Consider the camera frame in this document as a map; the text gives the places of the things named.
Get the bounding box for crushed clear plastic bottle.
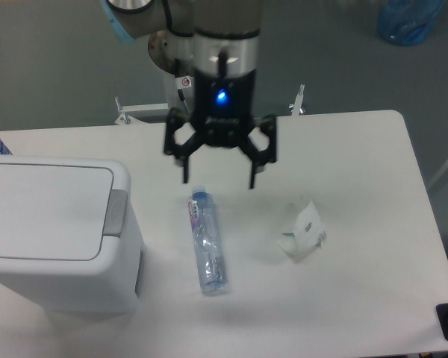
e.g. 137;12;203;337
187;186;228;296

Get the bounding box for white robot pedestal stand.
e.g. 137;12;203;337
113;29;306;126

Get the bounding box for crumpled white paper packet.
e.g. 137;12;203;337
276;200;327;261

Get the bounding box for white push-lid trash can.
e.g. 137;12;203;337
0;154;145;313

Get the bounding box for blue plastic bag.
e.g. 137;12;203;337
376;0;444;46

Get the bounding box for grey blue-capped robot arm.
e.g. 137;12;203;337
102;1;278;188

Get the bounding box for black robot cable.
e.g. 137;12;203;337
173;57;190;113

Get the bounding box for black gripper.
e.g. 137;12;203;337
163;69;278;189

